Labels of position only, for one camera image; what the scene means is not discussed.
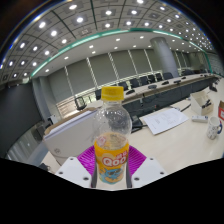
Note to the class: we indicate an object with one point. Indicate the black office chairs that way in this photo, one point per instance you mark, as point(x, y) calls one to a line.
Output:
point(135, 82)

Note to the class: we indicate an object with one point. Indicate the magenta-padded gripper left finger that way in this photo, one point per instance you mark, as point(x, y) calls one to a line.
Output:
point(71, 170)

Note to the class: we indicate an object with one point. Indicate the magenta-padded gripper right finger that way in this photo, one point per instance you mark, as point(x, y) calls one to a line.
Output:
point(148, 170)

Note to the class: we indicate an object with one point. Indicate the ceiling lights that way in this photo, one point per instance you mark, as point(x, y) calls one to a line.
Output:
point(80, 20)

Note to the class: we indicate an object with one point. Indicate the yellow-capped orange drink bottle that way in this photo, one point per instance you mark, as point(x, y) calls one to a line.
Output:
point(111, 156)

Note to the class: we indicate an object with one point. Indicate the white printed paper sheet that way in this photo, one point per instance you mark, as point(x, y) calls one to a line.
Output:
point(165, 120)

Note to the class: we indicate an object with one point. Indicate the brown cardboard box red label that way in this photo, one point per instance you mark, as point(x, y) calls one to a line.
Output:
point(221, 111)

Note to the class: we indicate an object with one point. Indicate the long grey conference desk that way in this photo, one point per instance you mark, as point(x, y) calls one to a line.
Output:
point(160, 96)

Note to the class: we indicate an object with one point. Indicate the large white printed carton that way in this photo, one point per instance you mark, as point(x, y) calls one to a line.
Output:
point(71, 138)

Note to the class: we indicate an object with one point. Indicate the white open organizer box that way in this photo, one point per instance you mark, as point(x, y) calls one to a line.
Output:
point(198, 101)

